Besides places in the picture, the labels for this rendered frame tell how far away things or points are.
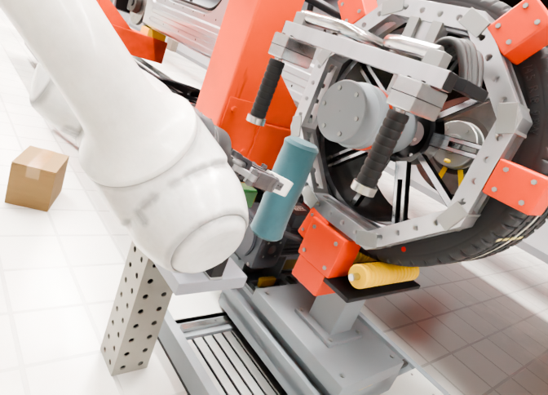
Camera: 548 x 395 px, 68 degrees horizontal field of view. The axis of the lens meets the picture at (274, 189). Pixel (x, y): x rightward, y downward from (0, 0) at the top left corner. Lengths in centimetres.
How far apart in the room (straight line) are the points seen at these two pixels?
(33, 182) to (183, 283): 114
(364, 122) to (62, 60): 62
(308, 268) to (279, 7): 76
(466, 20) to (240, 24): 65
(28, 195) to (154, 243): 158
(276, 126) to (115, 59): 116
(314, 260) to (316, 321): 29
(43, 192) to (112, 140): 155
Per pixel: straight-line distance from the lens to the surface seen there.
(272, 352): 126
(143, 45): 323
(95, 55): 30
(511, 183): 84
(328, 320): 126
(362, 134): 84
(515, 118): 85
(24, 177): 187
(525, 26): 90
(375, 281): 102
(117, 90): 31
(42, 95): 46
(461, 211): 86
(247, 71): 129
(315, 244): 105
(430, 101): 72
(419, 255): 100
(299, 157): 96
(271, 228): 102
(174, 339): 129
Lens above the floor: 91
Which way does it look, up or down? 18 degrees down
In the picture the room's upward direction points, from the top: 22 degrees clockwise
